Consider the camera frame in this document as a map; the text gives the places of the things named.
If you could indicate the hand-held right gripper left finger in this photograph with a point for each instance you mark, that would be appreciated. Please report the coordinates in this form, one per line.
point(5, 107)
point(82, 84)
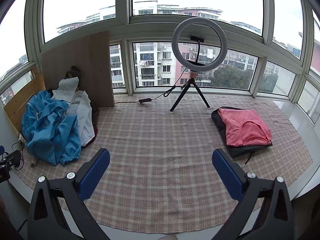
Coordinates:
point(95, 172)

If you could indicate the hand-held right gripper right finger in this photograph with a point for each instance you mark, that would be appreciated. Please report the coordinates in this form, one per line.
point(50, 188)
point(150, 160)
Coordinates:
point(228, 175)

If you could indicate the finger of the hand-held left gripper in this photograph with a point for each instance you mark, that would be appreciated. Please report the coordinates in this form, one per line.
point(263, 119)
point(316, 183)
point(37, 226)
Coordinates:
point(13, 157)

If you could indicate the blue striped jacket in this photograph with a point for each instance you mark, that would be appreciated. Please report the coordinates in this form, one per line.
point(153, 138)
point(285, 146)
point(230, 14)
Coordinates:
point(50, 130)

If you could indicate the white power strip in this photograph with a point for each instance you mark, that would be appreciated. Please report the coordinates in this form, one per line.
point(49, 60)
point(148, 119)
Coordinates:
point(22, 140)

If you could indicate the black folded garment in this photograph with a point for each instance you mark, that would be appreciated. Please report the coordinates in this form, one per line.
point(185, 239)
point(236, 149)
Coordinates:
point(240, 151)

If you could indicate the pink t-shirt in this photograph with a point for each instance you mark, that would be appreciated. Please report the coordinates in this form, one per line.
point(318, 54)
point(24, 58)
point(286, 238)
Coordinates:
point(240, 125)

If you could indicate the dark red garment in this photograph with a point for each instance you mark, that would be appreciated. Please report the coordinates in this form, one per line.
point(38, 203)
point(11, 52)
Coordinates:
point(95, 120)

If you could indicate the white garment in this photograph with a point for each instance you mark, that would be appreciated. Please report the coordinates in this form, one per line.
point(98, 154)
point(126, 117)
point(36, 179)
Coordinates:
point(82, 115)

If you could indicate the pink plaid cloth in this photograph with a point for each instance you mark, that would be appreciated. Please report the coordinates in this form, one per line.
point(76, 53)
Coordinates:
point(160, 142)

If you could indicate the black mini tripod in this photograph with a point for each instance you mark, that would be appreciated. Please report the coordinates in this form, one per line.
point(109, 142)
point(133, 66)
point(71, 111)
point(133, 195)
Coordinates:
point(191, 82)

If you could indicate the dark brown cloth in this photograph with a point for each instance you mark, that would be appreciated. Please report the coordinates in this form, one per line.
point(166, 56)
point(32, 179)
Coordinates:
point(75, 71)

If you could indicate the light wooden board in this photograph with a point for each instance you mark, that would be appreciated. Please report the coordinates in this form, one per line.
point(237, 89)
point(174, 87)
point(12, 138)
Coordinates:
point(82, 55)

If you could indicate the apartment buildings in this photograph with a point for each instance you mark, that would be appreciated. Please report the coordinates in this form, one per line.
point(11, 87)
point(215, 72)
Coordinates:
point(165, 62)

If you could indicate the black gooseneck phone clamp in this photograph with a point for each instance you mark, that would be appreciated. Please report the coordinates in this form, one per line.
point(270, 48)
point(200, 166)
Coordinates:
point(197, 38)

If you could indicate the white window frame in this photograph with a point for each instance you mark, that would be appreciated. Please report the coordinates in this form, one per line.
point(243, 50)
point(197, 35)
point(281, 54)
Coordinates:
point(122, 30)

